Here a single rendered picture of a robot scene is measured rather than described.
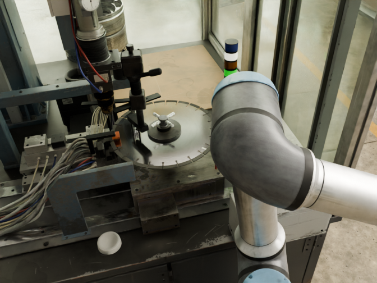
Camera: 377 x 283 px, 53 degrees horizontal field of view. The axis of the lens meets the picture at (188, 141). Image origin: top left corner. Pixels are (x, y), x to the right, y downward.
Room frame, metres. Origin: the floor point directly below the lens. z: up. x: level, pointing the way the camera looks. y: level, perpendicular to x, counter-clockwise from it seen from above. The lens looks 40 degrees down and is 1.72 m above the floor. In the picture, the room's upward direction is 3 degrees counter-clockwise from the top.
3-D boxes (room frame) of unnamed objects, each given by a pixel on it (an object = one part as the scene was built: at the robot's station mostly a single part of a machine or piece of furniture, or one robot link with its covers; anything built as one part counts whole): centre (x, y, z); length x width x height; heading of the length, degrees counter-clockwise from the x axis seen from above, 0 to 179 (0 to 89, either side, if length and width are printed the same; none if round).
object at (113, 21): (1.69, 0.41, 0.93); 0.31 x 0.31 x 0.36
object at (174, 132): (0.97, 0.08, 0.96); 0.11 x 0.11 x 0.03
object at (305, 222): (0.71, -0.26, 0.82); 0.28 x 0.11 x 0.15; 102
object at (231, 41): (1.16, -0.16, 1.14); 0.05 x 0.04 x 0.03; 12
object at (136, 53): (0.93, 0.14, 1.17); 0.06 x 0.05 x 0.20; 93
